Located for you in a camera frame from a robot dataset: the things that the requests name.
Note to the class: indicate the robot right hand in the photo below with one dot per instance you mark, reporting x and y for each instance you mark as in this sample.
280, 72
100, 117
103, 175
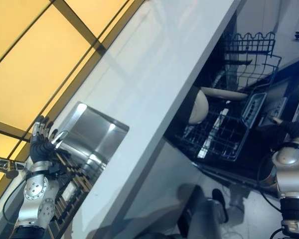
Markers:
295, 128

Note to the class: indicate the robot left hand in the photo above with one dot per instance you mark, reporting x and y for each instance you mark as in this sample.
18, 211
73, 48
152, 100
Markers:
40, 149

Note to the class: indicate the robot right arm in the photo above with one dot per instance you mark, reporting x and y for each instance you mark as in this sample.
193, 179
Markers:
289, 179

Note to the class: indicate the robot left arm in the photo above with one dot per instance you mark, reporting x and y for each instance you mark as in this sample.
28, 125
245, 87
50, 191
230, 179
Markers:
33, 190

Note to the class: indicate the black dishwasher door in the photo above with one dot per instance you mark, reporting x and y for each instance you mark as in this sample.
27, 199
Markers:
284, 82

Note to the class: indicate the dark lower dishwasher rack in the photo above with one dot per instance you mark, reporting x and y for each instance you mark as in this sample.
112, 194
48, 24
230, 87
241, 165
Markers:
214, 139

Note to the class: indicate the dark dishwasher rack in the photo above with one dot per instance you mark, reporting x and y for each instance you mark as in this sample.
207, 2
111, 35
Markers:
251, 54
214, 139

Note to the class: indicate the dark upper dishwasher rack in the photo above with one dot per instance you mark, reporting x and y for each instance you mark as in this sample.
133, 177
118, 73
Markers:
251, 54

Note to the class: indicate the grey cutlery basket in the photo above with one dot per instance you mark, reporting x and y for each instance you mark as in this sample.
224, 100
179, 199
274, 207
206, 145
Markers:
254, 109

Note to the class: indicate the wooden dish drying rack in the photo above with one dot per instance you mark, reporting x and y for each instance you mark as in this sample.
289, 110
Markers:
72, 189

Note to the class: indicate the stainless steel sink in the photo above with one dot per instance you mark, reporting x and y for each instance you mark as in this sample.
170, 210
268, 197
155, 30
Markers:
89, 134

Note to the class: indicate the cream plate lying flat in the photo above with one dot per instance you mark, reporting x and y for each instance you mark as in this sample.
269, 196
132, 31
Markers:
224, 94

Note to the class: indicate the cream plate standing upright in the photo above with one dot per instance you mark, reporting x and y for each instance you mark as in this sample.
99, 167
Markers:
198, 107

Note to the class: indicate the robot dark foot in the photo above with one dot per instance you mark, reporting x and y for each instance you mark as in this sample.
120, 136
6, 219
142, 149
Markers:
219, 199

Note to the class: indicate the robot silver leg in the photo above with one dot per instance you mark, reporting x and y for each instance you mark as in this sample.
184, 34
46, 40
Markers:
206, 219

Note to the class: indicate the window with dark frame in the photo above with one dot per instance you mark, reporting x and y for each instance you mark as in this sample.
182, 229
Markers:
35, 49

